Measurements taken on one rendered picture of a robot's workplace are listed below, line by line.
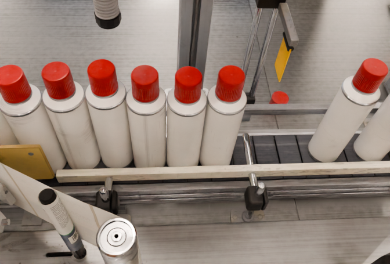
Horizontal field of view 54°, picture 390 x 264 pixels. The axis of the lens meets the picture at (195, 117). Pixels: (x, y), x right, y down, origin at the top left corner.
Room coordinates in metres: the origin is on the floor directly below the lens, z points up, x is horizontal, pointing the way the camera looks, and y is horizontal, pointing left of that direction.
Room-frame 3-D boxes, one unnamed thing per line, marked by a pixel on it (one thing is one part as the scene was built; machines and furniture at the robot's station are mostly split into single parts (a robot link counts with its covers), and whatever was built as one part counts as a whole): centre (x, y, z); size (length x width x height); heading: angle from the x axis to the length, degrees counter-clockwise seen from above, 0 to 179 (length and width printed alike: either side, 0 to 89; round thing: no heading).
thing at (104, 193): (0.23, 0.11, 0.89); 0.06 x 0.03 x 0.12; 9
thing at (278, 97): (0.48, -0.16, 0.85); 0.03 x 0.03 x 0.03
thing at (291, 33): (0.38, -0.08, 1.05); 0.10 x 0.04 x 0.33; 9
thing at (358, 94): (0.36, -0.22, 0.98); 0.05 x 0.05 x 0.20
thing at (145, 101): (0.31, 0.06, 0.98); 0.05 x 0.05 x 0.20
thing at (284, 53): (0.35, -0.10, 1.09); 0.03 x 0.01 x 0.06; 9
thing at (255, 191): (0.25, -0.10, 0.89); 0.03 x 0.03 x 0.12; 9
